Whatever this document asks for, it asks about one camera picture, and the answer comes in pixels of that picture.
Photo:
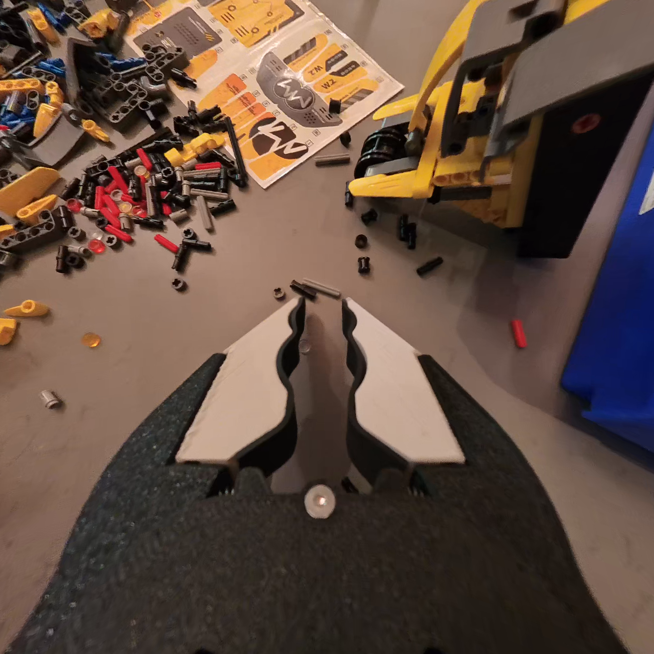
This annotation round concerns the red toy pin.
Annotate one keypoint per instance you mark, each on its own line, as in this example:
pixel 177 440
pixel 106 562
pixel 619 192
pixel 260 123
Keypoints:
pixel 519 332

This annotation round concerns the yellow grey toy brick model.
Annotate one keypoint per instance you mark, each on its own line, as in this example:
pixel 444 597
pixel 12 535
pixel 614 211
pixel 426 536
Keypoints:
pixel 398 180

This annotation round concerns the blue plastic bin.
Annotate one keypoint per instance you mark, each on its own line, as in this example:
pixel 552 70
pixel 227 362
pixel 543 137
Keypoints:
pixel 613 332

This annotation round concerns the light grey toy pin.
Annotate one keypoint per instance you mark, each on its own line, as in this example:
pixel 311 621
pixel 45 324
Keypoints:
pixel 51 397

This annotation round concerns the light grey toy axle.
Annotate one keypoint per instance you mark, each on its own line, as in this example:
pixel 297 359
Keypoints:
pixel 324 287

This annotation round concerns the yellow and grey sticker sheet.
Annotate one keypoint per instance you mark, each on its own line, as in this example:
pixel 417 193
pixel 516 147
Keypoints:
pixel 244 19

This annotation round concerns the orange round stud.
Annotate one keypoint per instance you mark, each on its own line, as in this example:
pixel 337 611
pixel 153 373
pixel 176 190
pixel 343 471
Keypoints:
pixel 91 340

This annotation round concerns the heap of red black pegs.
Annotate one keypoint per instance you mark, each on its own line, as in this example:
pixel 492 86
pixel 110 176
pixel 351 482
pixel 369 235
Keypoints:
pixel 115 179

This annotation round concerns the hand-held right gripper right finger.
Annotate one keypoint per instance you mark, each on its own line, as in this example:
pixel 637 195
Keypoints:
pixel 409 404

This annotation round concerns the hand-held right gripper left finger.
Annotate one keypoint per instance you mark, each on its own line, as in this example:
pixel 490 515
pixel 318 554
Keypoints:
pixel 240 404

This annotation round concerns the pile of assorted brick parts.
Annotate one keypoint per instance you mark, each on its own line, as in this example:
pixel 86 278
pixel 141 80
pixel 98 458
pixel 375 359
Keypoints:
pixel 31 192

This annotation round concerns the black cross-shaped pin assembly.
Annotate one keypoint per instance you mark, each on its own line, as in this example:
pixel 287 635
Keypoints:
pixel 190 244

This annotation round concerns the black toy pin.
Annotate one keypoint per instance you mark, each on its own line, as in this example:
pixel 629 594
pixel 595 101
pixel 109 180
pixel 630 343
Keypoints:
pixel 302 289

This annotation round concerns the black angled small brick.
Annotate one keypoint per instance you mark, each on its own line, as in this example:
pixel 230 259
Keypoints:
pixel 334 106

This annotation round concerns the small yellow wedge piece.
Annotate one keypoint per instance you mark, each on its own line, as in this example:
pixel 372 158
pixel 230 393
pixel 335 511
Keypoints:
pixel 26 306

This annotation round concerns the scattered small black pieces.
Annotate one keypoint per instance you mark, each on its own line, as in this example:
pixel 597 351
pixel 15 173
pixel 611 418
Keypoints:
pixel 429 267

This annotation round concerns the dark grey toy axle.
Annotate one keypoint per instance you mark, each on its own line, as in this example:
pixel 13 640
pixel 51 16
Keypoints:
pixel 332 160

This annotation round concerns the yellow angled brick piece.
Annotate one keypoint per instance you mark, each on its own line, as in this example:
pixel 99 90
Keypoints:
pixel 5 330

